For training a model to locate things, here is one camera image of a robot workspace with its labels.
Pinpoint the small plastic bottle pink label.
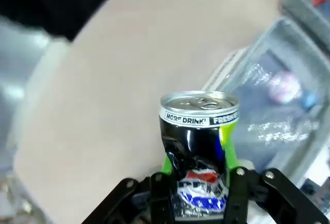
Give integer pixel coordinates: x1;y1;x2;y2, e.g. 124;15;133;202
268;70;319;109

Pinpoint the grey felt basket for cans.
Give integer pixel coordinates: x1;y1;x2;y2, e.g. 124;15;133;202
279;0;330;38

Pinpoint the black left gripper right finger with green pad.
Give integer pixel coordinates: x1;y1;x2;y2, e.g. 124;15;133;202
219;120;330;224

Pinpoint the grey felt basket plastic label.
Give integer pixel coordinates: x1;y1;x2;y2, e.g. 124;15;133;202
218;17;330;191

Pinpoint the crushed black Pepsi can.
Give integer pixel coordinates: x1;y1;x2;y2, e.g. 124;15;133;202
157;90;240;222

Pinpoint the person's torso black jacket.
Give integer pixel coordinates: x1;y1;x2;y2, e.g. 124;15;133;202
0;0;131;42

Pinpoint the large clear plastic bottle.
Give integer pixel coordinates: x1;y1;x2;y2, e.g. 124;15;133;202
239;63;322;147

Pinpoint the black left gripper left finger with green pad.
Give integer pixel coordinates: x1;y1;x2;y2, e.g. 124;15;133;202
81;153;179;224

